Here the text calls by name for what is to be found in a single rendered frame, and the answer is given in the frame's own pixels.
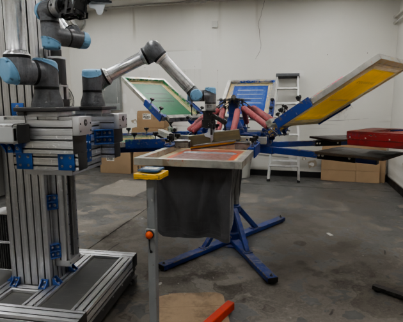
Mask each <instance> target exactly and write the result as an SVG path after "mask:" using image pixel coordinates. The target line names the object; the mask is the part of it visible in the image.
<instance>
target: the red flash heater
mask: <svg viewBox="0 0 403 322"><path fill-rule="evenodd" d="M390 130H403V129H401V128H364V129H359V130H349V131H347V138H346V139H347V145H353V146H369V147H377V148H393V149H402V150H403V131H390Z"/></svg>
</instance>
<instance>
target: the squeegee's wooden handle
mask: <svg viewBox="0 0 403 322"><path fill-rule="evenodd" d="M213 135H214V136H213V141H212V142H220V141H230V140H236V141H239V140H241V135H240V130H239V129H235V130H227V131H222V132H214V134H213ZM188 138H189V140H191V147H192V146H193V145H196V144H205V143H211V141H210V138H209V137H205V134H199V135H190V136H189V137H188Z"/></svg>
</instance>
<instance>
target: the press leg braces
mask: <svg viewBox="0 0 403 322"><path fill-rule="evenodd" d="M239 214H241V215H242V216H243V218H244V219H245V220H246V221H247V222H248V223H249V224H250V226H251V227H249V228H250V229H257V228H259V227H261V226H258V225H256V224H255V222H254V221H253V220H252V219H251V217H250V216H249V215H248V214H247V213H246V212H245V211H244V210H243V209H242V208H241V211H240V212H238V209H237V208H234V209H233V215H234V218H235V221H236V224H237V228H238V231H239V235H240V238H241V242H242V246H243V248H240V249H241V250H242V251H243V253H245V254H249V253H253V252H252V251H251V250H250V249H249V246H248V241H247V239H246V235H245V232H244V228H243V225H242V222H241V218H240V215H239ZM212 240H213V238H208V237H207V238H206V240H205V241H204V243H203V245H202V246H199V248H201V249H203V250H205V249H207V248H209V247H212V246H213V245H210V243H211V242H212Z"/></svg>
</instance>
